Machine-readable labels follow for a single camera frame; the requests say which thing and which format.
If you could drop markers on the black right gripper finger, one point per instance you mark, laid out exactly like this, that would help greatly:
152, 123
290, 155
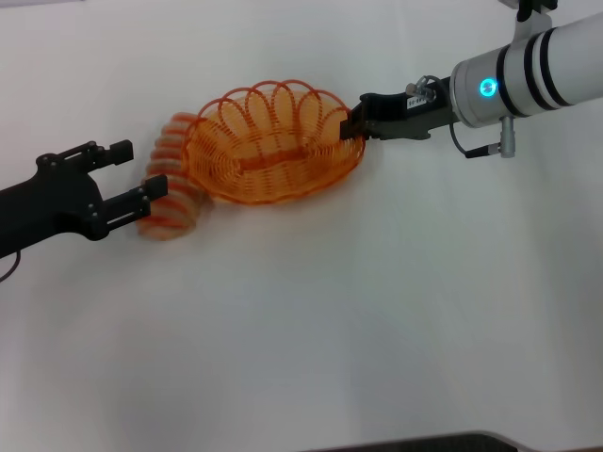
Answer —
346, 131
359, 122

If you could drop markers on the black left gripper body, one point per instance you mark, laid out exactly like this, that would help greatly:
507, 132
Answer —
52, 198

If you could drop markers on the white bracket with black camera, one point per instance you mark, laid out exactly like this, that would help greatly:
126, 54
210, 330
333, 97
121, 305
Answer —
530, 19

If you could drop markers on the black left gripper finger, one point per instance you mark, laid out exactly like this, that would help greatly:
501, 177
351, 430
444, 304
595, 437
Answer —
134, 202
118, 151

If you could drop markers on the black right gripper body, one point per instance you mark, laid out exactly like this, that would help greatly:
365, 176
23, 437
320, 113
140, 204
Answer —
410, 117

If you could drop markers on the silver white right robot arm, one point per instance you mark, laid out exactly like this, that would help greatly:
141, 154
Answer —
542, 70

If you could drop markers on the orange beige striped bread loaf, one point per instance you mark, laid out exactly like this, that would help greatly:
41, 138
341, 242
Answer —
174, 216

